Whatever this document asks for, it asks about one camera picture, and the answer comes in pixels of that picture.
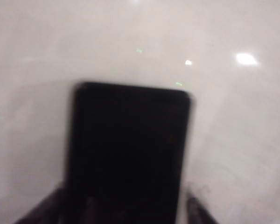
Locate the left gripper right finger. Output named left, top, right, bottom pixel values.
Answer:
left=180, top=186, right=220, bottom=224

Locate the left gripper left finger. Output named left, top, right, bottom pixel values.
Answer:
left=13, top=186, right=68, bottom=224

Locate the black magnetic whiteboard eraser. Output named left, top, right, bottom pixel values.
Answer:
left=64, top=81, right=192, bottom=224

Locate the white whiteboard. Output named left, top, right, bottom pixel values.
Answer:
left=0, top=0, right=280, bottom=224

